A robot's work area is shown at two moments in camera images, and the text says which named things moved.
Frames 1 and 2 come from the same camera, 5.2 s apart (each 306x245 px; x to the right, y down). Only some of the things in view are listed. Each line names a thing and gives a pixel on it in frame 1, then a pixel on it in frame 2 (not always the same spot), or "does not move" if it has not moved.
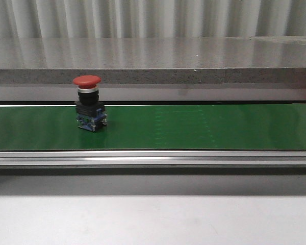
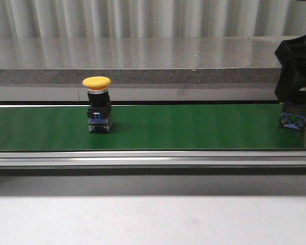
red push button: x=90 y=112 to x=295 y=115
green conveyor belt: x=291 y=126 does not move
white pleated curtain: x=113 y=19 does not move
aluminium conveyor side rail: x=153 y=159 does not move
